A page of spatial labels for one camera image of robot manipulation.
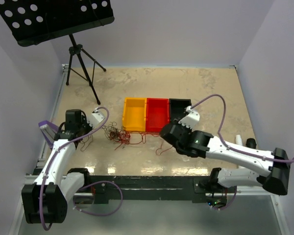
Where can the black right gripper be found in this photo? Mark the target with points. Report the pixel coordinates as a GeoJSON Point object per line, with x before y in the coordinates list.
{"type": "Point", "coordinates": [187, 129]}

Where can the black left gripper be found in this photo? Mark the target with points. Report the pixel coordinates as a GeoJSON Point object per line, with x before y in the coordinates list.
{"type": "Point", "coordinates": [84, 120]}

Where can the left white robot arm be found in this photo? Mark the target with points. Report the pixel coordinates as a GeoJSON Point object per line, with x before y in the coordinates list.
{"type": "Point", "coordinates": [46, 199]}

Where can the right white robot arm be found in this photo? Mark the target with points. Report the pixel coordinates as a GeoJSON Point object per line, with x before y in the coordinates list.
{"type": "Point", "coordinates": [267, 169]}

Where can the purple plastic holder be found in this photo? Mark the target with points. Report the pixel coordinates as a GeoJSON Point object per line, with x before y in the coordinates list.
{"type": "Point", "coordinates": [49, 130]}

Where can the black plastic bin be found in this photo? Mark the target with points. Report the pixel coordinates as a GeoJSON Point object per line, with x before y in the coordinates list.
{"type": "Point", "coordinates": [177, 108]}

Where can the red plastic bin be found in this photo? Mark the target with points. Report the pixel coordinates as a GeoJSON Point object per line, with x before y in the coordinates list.
{"type": "Point", "coordinates": [157, 114]}

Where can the white microphone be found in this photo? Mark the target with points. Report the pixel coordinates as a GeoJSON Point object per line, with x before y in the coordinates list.
{"type": "Point", "coordinates": [238, 140]}

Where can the yellow plastic bin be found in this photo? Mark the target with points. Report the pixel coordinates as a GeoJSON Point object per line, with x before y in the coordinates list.
{"type": "Point", "coordinates": [134, 114]}

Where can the black microphone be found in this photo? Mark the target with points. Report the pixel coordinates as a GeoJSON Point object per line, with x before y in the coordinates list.
{"type": "Point", "coordinates": [251, 143]}

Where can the black perforated music stand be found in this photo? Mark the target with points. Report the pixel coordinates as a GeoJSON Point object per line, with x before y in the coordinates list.
{"type": "Point", "coordinates": [35, 21]}

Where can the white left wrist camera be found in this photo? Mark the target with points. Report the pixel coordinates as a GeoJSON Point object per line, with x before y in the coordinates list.
{"type": "Point", "coordinates": [95, 118]}

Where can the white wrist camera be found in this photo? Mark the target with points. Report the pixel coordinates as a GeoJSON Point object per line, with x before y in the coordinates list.
{"type": "Point", "coordinates": [191, 119]}
{"type": "Point", "coordinates": [95, 118]}

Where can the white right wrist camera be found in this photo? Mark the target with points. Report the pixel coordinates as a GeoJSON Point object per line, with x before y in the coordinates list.
{"type": "Point", "coordinates": [191, 119]}

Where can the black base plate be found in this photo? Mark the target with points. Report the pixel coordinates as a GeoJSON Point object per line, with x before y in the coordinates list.
{"type": "Point", "coordinates": [165, 188]}

